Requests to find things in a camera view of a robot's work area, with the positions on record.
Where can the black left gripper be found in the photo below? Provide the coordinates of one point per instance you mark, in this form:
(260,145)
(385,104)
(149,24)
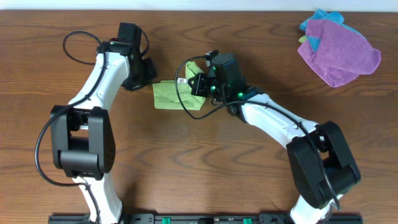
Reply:
(144,73)

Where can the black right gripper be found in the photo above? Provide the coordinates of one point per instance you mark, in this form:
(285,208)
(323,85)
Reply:
(197,88)

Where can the green microfiber cloth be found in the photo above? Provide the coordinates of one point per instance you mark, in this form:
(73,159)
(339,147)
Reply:
(165,95)

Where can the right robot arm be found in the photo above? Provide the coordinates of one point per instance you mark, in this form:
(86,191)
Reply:
(322,165)

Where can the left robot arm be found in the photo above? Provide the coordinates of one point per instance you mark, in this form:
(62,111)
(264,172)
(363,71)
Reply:
(83,144)

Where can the purple microfiber cloth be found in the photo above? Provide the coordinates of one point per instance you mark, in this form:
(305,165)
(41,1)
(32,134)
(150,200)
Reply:
(342,55)

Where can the blue microfiber cloth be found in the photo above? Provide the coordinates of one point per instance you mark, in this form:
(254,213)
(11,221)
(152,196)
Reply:
(322,16)

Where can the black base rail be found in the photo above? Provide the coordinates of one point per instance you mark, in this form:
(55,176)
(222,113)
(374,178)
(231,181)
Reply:
(148,218)

